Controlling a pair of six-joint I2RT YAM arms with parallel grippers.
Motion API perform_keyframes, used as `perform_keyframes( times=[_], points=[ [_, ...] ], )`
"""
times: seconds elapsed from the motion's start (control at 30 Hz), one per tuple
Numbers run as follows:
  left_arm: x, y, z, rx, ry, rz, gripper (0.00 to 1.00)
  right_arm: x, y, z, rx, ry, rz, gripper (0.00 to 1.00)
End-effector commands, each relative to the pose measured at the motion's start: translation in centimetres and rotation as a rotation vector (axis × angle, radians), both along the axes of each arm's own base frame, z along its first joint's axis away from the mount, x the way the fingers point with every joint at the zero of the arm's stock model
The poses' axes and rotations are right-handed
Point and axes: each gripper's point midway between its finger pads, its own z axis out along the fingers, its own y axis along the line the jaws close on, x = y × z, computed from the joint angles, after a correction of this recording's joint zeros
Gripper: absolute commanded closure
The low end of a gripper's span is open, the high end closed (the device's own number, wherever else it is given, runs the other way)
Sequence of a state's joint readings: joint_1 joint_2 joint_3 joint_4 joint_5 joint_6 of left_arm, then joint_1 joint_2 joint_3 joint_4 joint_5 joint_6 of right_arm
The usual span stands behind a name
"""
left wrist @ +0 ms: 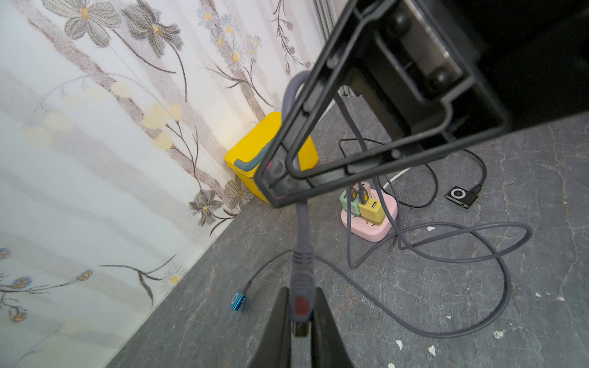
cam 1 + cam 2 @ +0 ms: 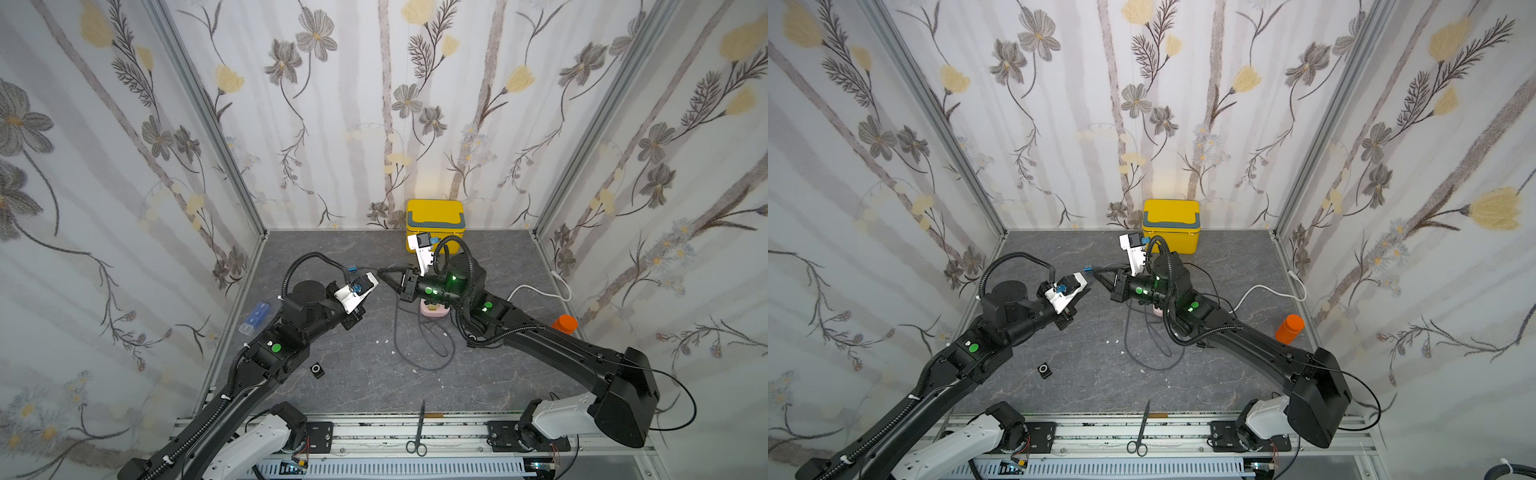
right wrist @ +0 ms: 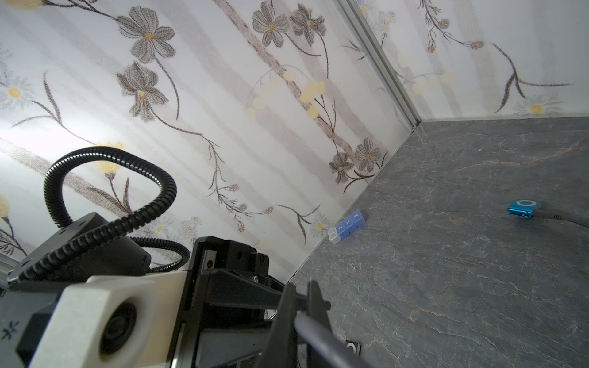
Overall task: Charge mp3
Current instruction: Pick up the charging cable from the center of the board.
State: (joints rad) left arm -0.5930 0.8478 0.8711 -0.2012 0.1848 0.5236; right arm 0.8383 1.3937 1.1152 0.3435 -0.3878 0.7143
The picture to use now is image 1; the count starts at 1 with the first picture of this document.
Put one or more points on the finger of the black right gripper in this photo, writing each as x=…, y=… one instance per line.
x=414, y=65

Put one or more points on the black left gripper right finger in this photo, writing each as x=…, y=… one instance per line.
x=327, y=347

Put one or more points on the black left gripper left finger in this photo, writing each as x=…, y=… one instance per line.
x=274, y=350

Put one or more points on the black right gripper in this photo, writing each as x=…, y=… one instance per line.
x=534, y=54

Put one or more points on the blue mp3 player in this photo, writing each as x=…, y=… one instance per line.
x=237, y=301

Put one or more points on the black mp3 player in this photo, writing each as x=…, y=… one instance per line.
x=460, y=196

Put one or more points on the yellow usb charger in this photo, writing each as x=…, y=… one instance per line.
x=372, y=211

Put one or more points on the green usb charger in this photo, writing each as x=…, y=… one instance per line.
x=350, y=201

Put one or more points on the beige usb charger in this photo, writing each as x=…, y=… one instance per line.
x=365, y=188

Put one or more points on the yellow storage box grey handle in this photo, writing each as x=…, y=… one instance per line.
x=245, y=157

